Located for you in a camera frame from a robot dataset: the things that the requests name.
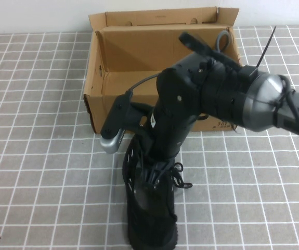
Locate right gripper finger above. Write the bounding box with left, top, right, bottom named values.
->
left=146, top=166, right=160, bottom=190
left=154, top=160, right=170, bottom=181

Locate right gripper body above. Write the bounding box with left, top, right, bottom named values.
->
left=148, top=111, right=201, bottom=160

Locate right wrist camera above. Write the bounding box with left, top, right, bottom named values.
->
left=99, top=93, right=152, bottom=155

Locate thin plastic zip tie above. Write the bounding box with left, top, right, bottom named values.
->
left=249, top=25, right=278, bottom=79

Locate brown cardboard shoe box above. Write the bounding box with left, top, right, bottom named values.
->
left=83, top=7, right=250, bottom=135

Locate black knit sneaker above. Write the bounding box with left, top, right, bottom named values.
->
left=122, top=135, right=193, bottom=250

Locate black camera cable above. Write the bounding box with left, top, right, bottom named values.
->
left=125, top=29, right=299, bottom=151

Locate grey white-grid tablecloth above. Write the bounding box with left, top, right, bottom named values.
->
left=0, top=24, right=299, bottom=250

